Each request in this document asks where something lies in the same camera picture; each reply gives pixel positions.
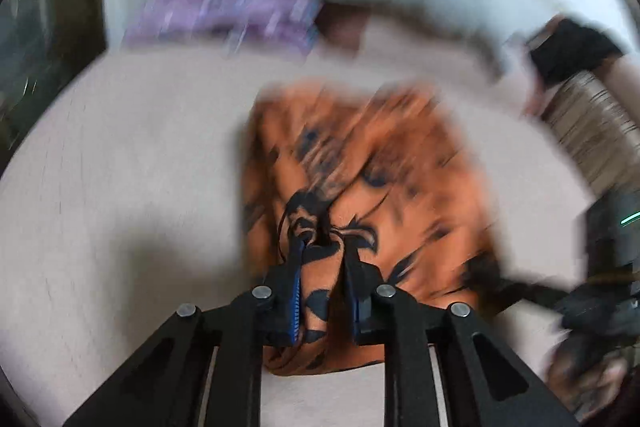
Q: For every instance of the striped beige cushion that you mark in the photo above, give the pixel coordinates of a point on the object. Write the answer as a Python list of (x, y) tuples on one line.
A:
[(595, 132)]

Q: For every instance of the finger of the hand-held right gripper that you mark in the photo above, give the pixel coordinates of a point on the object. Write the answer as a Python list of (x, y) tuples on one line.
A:
[(520, 289)]

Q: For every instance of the black cloth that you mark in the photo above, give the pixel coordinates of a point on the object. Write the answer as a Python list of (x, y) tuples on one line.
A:
[(570, 49)]

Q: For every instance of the orange black floral garment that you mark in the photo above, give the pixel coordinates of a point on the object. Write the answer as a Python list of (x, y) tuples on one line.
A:
[(400, 167)]

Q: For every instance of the pink bolster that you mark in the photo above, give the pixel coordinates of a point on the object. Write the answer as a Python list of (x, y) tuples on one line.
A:
[(380, 37)]

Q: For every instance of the purple floral garment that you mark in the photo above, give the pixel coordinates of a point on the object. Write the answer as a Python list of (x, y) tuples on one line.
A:
[(225, 7)]

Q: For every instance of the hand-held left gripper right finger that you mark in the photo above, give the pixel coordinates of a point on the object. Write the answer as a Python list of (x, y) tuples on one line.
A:
[(354, 302)]

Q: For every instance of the wooden door with patterned glass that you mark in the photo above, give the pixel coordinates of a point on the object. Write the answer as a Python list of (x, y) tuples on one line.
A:
[(45, 22)]

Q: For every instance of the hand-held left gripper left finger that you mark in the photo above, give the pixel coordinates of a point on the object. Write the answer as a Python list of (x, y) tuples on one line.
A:
[(294, 297)]

